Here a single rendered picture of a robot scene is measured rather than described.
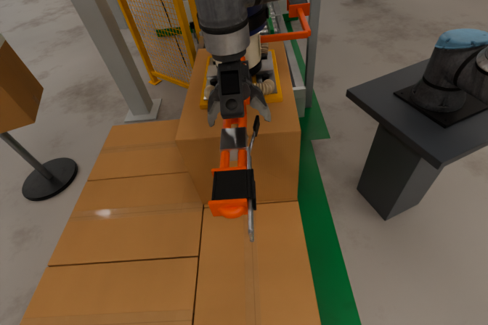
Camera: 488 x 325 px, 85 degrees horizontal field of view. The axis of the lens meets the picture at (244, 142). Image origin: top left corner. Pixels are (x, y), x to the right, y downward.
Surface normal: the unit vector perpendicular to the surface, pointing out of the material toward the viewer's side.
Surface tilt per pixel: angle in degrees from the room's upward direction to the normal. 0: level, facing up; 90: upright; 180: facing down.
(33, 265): 0
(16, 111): 90
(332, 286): 0
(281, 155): 90
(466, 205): 0
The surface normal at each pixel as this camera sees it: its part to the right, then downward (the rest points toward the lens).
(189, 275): -0.11, -0.69
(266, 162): -0.01, 0.73
